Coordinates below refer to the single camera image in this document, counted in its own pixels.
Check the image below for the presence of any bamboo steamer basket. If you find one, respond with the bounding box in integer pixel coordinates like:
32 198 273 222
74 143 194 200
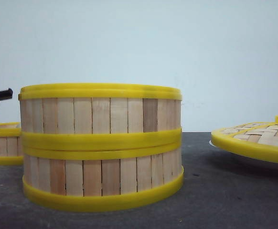
22 141 184 212
0 122 23 166

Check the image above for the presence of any woven bamboo steamer lid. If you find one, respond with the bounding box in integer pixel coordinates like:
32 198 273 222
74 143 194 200
211 115 278 164

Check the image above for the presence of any white plate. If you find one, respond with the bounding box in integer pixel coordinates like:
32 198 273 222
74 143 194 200
209 135 278 171

